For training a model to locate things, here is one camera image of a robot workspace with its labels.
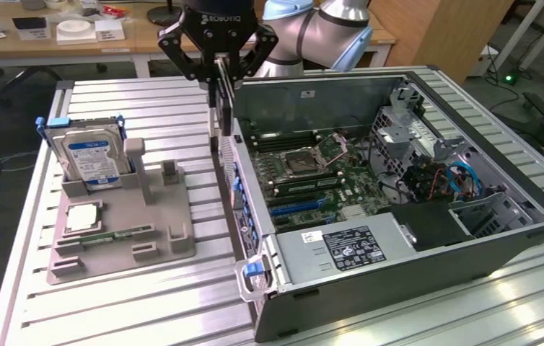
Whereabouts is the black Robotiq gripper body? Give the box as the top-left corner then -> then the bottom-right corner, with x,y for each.
179,0 -> 259,74

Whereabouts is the wooden desk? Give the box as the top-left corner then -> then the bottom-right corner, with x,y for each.
0,0 -> 398,69

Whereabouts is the black round lamp base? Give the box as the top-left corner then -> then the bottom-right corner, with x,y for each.
146,0 -> 199,27

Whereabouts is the white labelled box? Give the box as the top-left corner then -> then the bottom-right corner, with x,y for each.
94,19 -> 126,43

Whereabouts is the red packet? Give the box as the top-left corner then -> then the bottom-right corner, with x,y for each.
102,4 -> 127,19

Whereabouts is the white round dish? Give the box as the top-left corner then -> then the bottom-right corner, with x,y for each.
56,19 -> 98,46

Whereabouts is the black RAM slot bank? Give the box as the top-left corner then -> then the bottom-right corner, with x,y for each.
268,172 -> 346,199
251,130 -> 318,153

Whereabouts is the black and white box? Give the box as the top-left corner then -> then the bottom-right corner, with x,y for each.
11,17 -> 54,41

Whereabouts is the metal socket cover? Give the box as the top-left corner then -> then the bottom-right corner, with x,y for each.
316,132 -> 350,160

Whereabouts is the CPU socket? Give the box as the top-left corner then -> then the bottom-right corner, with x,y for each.
282,147 -> 324,174

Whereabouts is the black office chair base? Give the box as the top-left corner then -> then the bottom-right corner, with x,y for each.
0,63 -> 108,106

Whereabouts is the hard disk with blue caddy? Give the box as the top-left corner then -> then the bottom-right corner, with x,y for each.
34,113 -> 131,192

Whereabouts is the silver drive cage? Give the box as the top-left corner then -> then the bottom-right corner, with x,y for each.
372,84 -> 435,153

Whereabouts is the wooden cabinet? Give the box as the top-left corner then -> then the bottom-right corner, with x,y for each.
382,0 -> 516,84

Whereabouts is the green Dell motherboard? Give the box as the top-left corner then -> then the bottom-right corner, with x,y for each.
250,120 -> 394,232

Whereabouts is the grey parts rack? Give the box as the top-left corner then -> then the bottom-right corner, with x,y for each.
46,138 -> 199,286

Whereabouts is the blue expansion slot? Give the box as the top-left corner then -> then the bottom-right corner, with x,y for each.
270,200 -> 332,218

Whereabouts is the silver CPU chip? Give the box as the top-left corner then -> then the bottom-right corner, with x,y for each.
64,205 -> 100,230

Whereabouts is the silver chipset heat sink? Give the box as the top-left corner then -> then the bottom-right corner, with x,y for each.
342,205 -> 374,219

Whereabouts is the grey power supply unit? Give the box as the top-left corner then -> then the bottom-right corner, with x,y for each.
274,212 -> 420,286

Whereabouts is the metal disk bay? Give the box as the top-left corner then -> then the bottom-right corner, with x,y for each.
448,192 -> 544,239

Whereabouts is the open grey PC case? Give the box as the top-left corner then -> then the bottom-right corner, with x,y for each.
207,70 -> 544,343

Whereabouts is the red wire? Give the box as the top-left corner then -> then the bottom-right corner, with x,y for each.
432,167 -> 452,200

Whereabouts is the white desk frame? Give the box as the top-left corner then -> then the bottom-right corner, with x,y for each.
491,0 -> 544,99

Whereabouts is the blue wire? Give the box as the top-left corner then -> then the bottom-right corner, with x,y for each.
447,161 -> 485,201

